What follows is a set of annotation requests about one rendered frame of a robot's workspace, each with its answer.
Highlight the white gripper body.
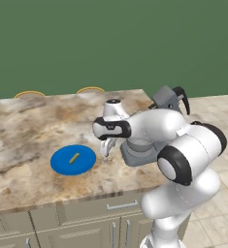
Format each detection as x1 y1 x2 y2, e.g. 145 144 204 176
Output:
99 137 117 157

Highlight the beige drawer front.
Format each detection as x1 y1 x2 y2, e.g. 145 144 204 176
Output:
0 210 34 240
56 193 147 227

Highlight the blue round plate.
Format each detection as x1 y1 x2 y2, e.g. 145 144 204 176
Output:
49 143 97 176

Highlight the yellow butter stick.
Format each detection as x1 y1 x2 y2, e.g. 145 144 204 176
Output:
68 152 81 165

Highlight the silver drawer handle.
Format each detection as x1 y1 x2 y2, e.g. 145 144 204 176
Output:
106 200 140 211

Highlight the beige cupboard door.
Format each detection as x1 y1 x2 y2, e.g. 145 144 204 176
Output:
119 212 156 248
37 217 122 248
0 234 39 248

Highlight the grey stand mixer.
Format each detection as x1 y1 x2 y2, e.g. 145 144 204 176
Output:
119 84 191 168

